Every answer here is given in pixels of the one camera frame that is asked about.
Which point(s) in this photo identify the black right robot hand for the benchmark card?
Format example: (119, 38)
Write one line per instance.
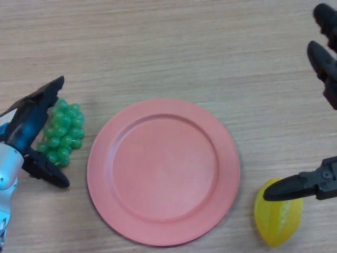
(289, 188)

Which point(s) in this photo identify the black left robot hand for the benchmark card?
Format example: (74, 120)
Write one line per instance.
(29, 124)

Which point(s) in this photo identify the green grapes bunch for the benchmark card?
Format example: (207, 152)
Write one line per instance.
(68, 131)

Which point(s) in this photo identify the pink round plate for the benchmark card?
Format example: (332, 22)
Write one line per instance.
(163, 171)

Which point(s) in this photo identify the yellow starfruit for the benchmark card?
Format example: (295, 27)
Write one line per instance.
(276, 221)

